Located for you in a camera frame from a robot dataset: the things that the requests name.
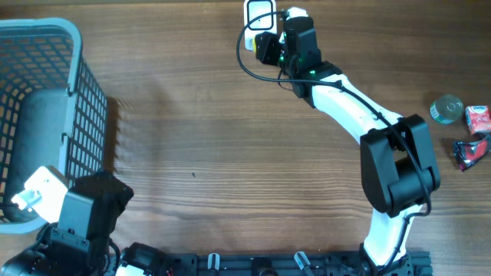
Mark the dark snack packet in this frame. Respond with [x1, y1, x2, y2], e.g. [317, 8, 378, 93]
[453, 134, 490, 171]

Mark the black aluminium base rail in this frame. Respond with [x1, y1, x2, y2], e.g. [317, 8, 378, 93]
[114, 241, 434, 276]

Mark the white barcode scanner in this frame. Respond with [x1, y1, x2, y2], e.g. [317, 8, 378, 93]
[243, 0, 277, 51]

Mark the green tin can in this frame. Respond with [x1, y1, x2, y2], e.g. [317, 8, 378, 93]
[430, 94, 464, 125]

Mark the red white small carton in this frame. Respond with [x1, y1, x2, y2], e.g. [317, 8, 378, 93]
[465, 106, 491, 134]

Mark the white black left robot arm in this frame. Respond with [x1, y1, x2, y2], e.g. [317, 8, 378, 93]
[1, 172, 134, 276]

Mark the yellow lidded jar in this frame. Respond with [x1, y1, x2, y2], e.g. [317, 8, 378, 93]
[252, 38, 257, 53]

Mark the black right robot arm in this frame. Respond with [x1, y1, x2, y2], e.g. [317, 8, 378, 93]
[246, 30, 440, 275]

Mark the grey plastic basket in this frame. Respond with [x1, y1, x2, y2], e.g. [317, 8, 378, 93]
[1, 18, 107, 235]

